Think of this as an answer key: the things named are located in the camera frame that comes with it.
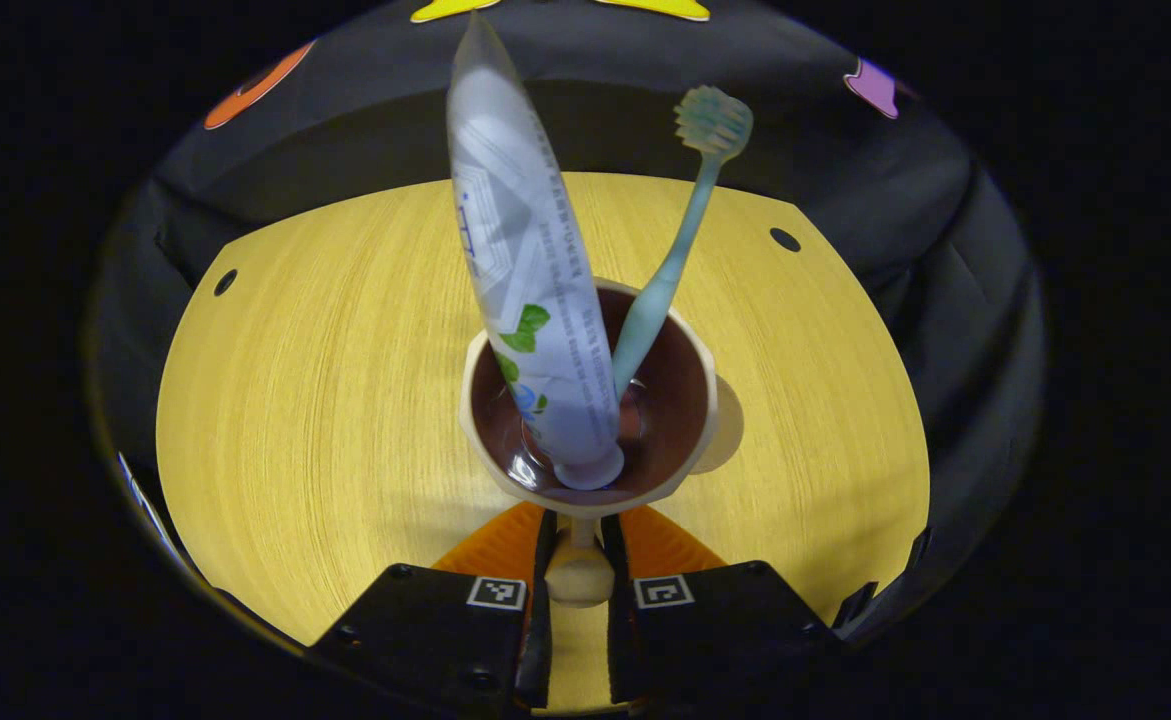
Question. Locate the wooden desktop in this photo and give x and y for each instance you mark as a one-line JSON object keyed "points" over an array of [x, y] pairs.
{"points": [[325, 400]]}

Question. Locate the pale green toothbrush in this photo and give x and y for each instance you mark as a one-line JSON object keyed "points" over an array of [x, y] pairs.
{"points": [[680, 250]]}

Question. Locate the beige cup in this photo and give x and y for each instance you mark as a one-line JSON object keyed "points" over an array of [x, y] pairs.
{"points": [[680, 400]]}

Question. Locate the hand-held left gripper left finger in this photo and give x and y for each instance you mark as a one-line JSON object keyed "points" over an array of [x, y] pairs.
{"points": [[535, 650]]}

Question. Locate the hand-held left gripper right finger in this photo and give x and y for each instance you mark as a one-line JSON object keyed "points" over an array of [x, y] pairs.
{"points": [[623, 650]]}

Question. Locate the white toothpaste tube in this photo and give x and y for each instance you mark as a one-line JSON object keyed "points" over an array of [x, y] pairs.
{"points": [[535, 270]]}

